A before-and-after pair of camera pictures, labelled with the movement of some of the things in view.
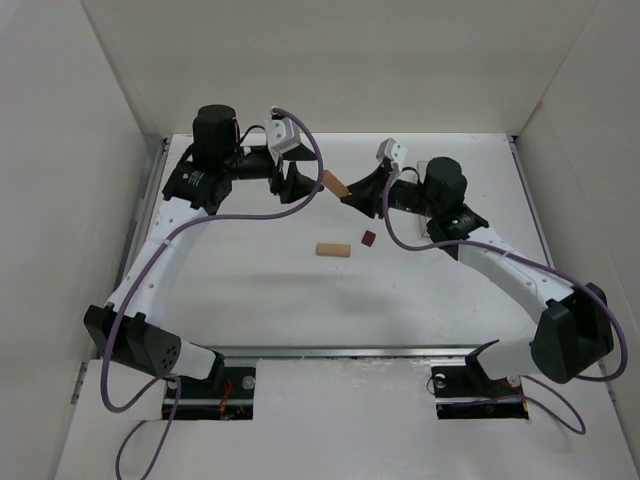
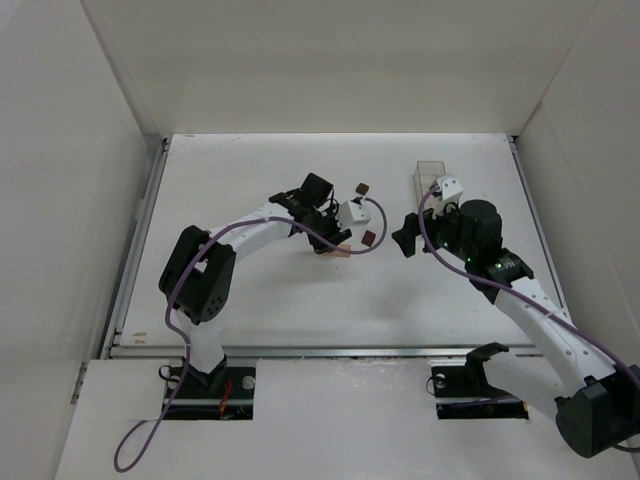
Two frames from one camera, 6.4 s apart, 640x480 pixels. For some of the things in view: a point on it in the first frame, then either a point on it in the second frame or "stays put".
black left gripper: [275, 176] → [331, 238]
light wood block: [334, 250] stays put
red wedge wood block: [368, 238] stays put
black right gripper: [381, 195] → [413, 232]
